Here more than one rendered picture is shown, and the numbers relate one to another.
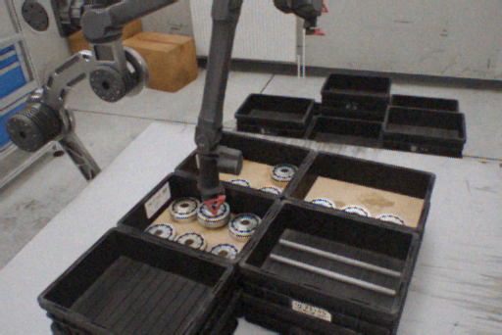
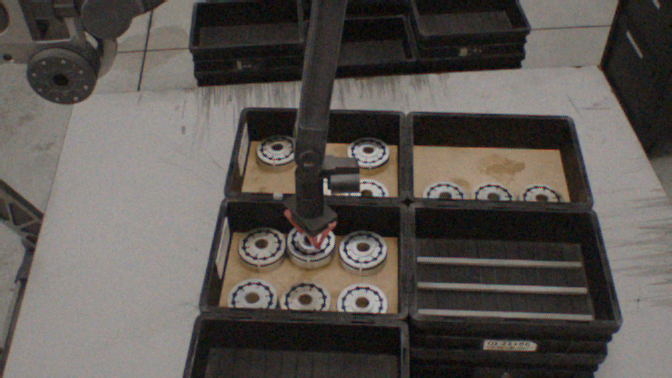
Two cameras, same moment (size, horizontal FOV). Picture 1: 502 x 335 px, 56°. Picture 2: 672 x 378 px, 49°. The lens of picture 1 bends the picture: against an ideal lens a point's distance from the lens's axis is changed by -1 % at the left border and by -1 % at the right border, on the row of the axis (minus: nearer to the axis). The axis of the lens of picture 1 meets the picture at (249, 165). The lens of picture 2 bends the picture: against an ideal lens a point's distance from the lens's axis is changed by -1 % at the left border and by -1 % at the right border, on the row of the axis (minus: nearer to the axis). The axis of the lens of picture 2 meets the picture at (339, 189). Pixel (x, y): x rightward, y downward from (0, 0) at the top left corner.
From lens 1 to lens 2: 0.61 m
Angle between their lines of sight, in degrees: 23
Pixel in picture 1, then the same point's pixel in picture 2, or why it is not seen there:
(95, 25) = (112, 18)
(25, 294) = not seen: outside the picture
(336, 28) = not seen: outside the picture
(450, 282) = (611, 248)
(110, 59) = (59, 35)
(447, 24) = not seen: outside the picture
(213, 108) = (322, 110)
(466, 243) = (606, 190)
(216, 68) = (325, 54)
